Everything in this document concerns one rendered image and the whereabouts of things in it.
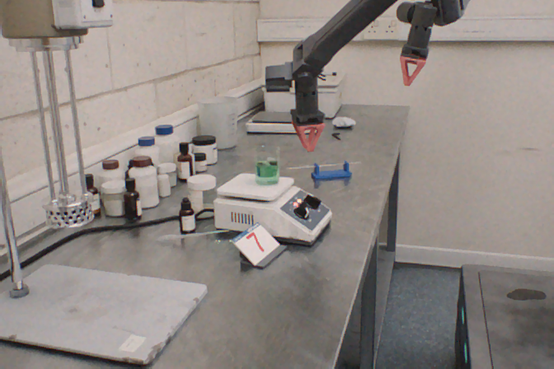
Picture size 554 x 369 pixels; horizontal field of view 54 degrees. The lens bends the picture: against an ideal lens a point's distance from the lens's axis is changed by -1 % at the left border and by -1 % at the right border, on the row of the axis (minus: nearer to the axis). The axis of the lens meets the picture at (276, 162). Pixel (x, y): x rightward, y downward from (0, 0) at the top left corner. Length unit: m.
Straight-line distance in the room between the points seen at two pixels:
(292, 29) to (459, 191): 1.04
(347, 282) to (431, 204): 1.72
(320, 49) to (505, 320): 0.87
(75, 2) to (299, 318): 0.50
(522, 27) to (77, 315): 2.00
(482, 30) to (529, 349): 1.33
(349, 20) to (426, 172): 1.49
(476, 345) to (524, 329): 0.15
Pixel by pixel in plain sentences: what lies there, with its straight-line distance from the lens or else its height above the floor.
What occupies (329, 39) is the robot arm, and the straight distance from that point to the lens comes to 1.18.
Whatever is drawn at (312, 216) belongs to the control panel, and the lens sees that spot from 1.03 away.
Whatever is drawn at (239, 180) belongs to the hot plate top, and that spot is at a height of 0.84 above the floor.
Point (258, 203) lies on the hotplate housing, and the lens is 1.01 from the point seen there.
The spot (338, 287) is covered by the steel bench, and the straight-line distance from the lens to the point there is 0.87.
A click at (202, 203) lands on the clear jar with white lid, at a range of 1.13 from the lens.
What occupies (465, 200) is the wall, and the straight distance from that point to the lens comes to 2.57.
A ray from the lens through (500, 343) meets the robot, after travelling 1.50.
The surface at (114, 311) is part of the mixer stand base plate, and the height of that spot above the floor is 0.76.
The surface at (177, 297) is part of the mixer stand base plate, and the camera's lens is 0.84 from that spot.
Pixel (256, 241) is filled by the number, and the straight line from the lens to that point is 0.97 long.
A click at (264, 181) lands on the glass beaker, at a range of 1.04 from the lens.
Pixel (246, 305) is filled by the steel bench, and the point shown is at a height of 0.75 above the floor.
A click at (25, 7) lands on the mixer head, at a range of 0.71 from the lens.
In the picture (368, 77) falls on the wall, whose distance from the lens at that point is 2.46.
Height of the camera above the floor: 1.17
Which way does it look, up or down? 16 degrees down
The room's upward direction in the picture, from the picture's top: 1 degrees counter-clockwise
